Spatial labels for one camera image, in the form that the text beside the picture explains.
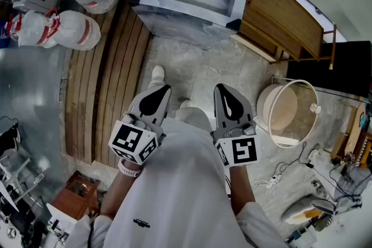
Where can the white round bin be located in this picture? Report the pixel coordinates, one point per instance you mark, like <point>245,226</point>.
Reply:
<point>282,113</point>

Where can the wooden slat platform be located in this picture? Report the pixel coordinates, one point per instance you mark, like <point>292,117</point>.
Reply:
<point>96,96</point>

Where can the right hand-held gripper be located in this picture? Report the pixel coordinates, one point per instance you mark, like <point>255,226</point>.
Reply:
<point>241,151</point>

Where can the brown wooden box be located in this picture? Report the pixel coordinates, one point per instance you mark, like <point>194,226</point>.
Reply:
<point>68,200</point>

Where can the white shoe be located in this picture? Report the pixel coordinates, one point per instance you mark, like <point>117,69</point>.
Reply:
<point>185,103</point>
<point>158,72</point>

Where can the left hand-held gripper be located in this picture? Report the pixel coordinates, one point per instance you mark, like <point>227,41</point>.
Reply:
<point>130,139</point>

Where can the gray jacket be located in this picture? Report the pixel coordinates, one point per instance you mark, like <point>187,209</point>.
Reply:
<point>350,186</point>

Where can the white trousers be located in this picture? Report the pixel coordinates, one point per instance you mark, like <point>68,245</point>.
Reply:
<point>191,116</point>

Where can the black box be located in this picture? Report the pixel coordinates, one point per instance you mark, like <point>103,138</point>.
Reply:
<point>348,66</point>

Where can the stainless steel sink cabinet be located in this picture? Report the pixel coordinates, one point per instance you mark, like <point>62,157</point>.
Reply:
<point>186,26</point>

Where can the person's right forearm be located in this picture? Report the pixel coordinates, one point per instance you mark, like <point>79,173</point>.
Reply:
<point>241,188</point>

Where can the white shirt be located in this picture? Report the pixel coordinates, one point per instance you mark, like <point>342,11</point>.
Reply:
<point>180,183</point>

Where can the white plastic bag lower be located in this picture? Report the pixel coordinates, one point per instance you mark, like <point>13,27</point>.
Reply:
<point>75,30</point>

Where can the blue container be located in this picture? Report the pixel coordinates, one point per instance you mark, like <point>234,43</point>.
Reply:
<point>4,37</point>

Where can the white wristwatch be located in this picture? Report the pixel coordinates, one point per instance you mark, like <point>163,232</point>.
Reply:
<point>128,169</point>

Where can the person's left forearm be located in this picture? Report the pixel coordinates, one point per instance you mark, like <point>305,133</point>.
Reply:
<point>119,194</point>

